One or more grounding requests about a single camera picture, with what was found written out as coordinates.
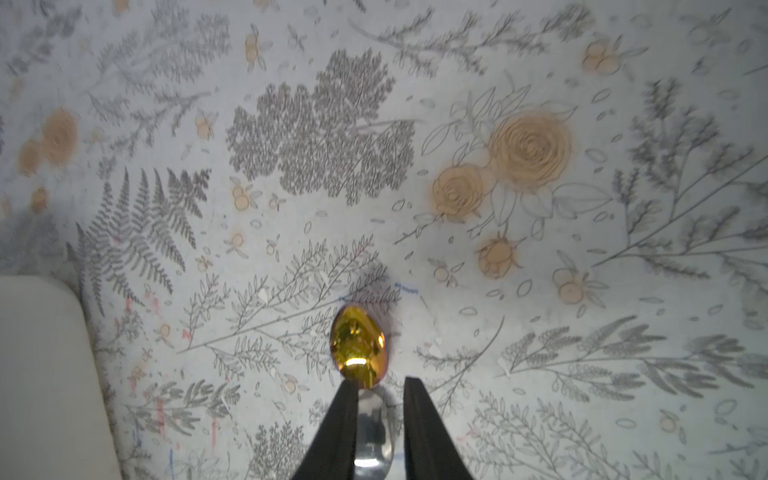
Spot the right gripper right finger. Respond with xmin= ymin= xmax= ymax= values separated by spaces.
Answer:
xmin=403 ymin=377 xmax=472 ymax=480

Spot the plain silver spoon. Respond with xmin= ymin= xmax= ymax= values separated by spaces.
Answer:
xmin=353 ymin=389 xmax=394 ymax=480

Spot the white rectangular storage tray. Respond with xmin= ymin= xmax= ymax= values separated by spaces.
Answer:
xmin=1 ymin=276 xmax=121 ymax=479

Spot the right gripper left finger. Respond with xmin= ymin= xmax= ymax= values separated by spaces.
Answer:
xmin=292 ymin=380 xmax=359 ymax=480

